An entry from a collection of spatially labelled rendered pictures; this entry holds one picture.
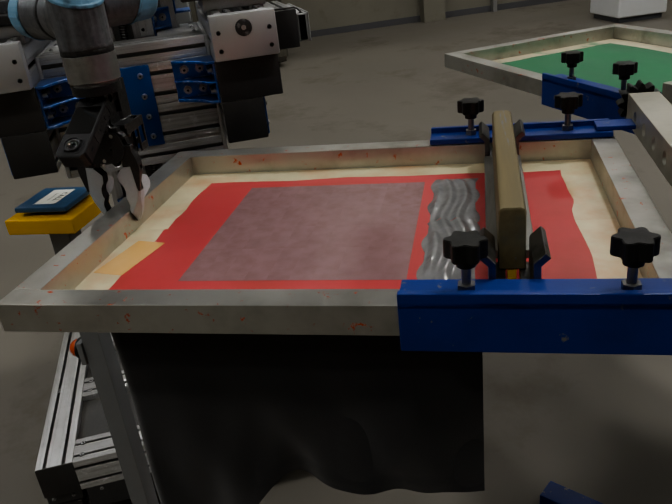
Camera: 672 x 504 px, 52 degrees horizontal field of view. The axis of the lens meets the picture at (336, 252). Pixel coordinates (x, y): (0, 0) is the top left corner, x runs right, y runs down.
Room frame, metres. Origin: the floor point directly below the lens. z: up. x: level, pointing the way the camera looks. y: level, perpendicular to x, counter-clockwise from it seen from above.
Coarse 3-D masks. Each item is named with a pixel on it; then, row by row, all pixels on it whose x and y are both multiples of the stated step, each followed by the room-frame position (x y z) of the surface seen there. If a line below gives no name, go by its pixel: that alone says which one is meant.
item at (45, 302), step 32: (192, 160) 1.26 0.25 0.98; (224, 160) 1.25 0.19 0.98; (256, 160) 1.23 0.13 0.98; (288, 160) 1.22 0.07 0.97; (320, 160) 1.21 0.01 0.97; (352, 160) 1.19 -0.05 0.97; (384, 160) 1.18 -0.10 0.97; (416, 160) 1.17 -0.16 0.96; (448, 160) 1.16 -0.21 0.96; (480, 160) 1.14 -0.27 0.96; (544, 160) 1.12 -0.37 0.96; (608, 160) 0.99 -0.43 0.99; (160, 192) 1.12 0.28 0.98; (608, 192) 0.93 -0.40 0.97; (640, 192) 0.86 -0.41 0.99; (96, 224) 0.97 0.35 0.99; (128, 224) 1.00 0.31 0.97; (640, 224) 0.76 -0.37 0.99; (64, 256) 0.86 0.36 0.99; (96, 256) 0.90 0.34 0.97; (32, 288) 0.77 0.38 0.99; (64, 288) 0.81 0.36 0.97; (0, 320) 0.74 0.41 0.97; (32, 320) 0.73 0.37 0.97; (64, 320) 0.72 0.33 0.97; (96, 320) 0.71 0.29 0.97; (128, 320) 0.70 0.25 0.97; (160, 320) 0.69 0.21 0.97; (192, 320) 0.68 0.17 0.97; (224, 320) 0.68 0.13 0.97; (256, 320) 0.67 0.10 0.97; (288, 320) 0.66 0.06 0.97; (320, 320) 0.65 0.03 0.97; (352, 320) 0.64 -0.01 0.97; (384, 320) 0.63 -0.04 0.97
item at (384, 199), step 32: (224, 192) 1.14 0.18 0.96; (256, 192) 1.12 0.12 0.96; (288, 192) 1.11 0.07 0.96; (320, 192) 1.09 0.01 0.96; (352, 192) 1.07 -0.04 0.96; (384, 192) 1.05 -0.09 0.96; (416, 192) 1.04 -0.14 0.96; (480, 192) 1.01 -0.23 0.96; (544, 192) 0.98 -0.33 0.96; (192, 224) 1.01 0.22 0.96; (224, 224) 1.00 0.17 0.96; (256, 224) 0.98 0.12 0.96; (288, 224) 0.97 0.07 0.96; (320, 224) 0.95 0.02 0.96; (352, 224) 0.94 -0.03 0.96
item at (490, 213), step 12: (492, 156) 1.05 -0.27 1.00; (492, 168) 1.00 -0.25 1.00; (492, 180) 0.95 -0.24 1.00; (492, 192) 0.90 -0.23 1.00; (492, 204) 0.86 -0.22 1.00; (492, 216) 0.82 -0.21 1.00; (528, 216) 0.81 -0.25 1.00; (492, 228) 0.78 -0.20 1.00; (528, 228) 0.77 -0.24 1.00; (528, 240) 0.74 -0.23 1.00; (528, 252) 0.71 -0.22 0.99
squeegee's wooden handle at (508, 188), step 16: (496, 112) 1.08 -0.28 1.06; (496, 128) 0.99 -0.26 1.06; (512, 128) 0.99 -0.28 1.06; (496, 144) 0.92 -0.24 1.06; (512, 144) 0.91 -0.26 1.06; (496, 160) 0.86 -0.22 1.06; (512, 160) 0.84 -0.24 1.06; (496, 176) 0.80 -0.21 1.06; (512, 176) 0.79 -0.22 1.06; (496, 192) 0.77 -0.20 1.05; (512, 192) 0.73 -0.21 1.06; (496, 208) 0.78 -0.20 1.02; (512, 208) 0.69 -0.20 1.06; (496, 224) 0.78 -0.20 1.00; (512, 224) 0.69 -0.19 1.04; (512, 240) 0.69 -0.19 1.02; (512, 256) 0.69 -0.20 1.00
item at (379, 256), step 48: (192, 240) 0.95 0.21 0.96; (240, 240) 0.93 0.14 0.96; (288, 240) 0.91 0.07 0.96; (336, 240) 0.89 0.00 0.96; (384, 240) 0.87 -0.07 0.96; (576, 240) 0.80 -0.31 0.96; (144, 288) 0.81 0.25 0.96; (192, 288) 0.79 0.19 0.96; (240, 288) 0.78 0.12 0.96; (288, 288) 0.76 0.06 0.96; (336, 288) 0.75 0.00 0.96; (384, 288) 0.74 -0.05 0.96
